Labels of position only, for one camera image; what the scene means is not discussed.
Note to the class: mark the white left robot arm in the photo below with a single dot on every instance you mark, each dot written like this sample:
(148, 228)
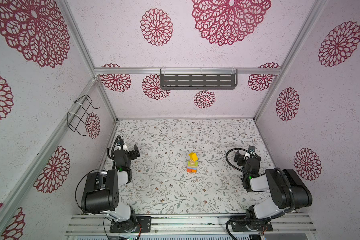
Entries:
(101, 191)

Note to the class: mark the black wire wall basket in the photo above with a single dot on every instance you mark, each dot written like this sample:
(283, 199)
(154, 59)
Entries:
(78, 117)

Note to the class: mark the grey slotted wall shelf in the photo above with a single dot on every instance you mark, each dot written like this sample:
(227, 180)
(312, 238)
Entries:
(198, 81)

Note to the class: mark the lime green block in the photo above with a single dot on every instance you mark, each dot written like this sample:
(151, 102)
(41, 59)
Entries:
(192, 165)

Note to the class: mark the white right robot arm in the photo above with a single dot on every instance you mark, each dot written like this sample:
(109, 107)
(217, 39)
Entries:
(303, 196)

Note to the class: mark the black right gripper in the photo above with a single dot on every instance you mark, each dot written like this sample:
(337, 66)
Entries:
(241, 158)

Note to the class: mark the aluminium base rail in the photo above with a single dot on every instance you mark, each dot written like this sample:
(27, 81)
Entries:
(190, 225)

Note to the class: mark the yellow triangular roof block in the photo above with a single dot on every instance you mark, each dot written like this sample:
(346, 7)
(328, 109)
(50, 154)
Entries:
(193, 157)

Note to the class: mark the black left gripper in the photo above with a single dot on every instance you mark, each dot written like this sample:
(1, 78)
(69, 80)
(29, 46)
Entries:
(133, 154)

